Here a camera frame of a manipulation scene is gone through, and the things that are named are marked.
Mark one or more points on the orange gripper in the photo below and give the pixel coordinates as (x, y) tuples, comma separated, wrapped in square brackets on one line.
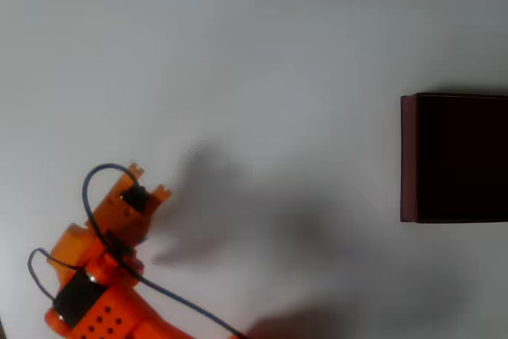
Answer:
[(135, 197)]

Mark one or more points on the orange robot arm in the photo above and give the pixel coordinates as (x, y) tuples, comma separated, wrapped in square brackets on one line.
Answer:
[(95, 299)]

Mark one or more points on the dark red box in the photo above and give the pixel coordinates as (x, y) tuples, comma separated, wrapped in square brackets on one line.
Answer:
[(460, 158)]

